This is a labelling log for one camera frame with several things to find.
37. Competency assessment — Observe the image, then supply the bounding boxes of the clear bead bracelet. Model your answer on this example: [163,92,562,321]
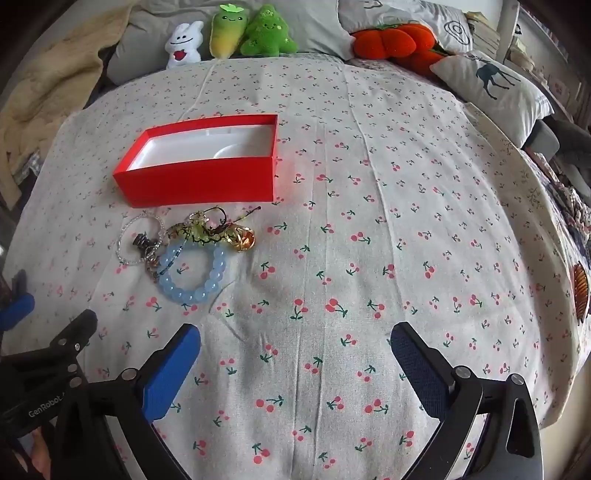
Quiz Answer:
[116,212,165,266]

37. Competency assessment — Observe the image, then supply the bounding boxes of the stack of books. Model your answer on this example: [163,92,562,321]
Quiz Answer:
[466,11,504,58]

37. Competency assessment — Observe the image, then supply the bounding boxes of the cherry print bedsheet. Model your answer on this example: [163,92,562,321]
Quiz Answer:
[0,58,587,480]

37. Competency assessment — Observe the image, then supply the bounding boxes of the green bead bracelet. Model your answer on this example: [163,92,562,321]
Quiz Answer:
[166,210,232,245]

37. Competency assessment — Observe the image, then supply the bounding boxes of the yellow green carrot plush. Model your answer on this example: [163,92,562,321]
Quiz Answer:
[210,4,252,60]

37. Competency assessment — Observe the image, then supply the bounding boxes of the grey printed pillow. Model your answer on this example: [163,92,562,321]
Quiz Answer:
[337,0,474,61]

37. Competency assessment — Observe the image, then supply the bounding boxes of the orange pumpkin plush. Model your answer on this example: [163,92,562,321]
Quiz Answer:
[352,23,448,77]

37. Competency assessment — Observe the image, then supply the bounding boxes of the green star plush toy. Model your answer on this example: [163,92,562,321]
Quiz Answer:
[240,4,298,57]

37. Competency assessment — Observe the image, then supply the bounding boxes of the grey chair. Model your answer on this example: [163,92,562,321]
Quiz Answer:
[522,117,591,204]

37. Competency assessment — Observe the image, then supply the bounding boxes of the blue bead bracelet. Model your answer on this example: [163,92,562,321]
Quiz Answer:
[158,243,229,306]

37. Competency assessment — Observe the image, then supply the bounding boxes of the thin teal bead bracelet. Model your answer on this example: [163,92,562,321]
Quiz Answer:
[157,231,195,278]

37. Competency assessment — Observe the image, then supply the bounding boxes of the orange shell hair clip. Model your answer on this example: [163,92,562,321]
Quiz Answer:
[573,261,591,321]

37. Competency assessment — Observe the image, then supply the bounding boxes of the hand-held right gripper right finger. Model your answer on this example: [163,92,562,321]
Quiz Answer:
[390,322,544,480]

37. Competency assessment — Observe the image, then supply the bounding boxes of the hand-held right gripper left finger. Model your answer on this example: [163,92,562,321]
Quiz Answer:
[52,323,202,480]

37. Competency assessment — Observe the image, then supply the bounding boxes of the plain grey pillow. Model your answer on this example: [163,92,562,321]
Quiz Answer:
[106,0,356,86]

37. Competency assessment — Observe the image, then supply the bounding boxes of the gold hair clip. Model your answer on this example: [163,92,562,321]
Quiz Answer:
[229,224,256,253]

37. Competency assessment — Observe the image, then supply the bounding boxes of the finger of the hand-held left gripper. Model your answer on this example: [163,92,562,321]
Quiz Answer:
[0,309,99,394]
[0,270,36,331]

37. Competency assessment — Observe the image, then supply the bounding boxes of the white bookshelf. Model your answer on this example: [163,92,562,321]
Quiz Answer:
[496,0,591,134]

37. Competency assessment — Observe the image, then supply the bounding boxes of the white rabbit plush toy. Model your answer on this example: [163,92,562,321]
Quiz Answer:
[165,21,205,70]

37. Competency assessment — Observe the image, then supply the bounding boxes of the beige fleece blanket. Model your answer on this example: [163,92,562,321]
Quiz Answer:
[0,9,134,204]

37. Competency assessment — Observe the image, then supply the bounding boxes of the deer print pillow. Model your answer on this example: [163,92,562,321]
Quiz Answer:
[429,50,555,148]

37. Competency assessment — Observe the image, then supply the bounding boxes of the red cardboard box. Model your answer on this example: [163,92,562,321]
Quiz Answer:
[112,113,279,207]

